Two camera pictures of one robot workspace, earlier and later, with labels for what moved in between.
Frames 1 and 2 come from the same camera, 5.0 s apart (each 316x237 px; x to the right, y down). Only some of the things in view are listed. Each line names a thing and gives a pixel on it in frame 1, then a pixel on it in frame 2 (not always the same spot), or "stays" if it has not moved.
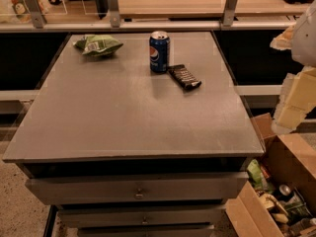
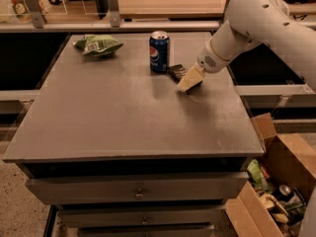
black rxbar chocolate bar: x=185 y=77 stays
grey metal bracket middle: x=114 y=6 stays
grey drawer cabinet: x=136 y=134 stays
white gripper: x=305 y=39 -> x=208 y=61
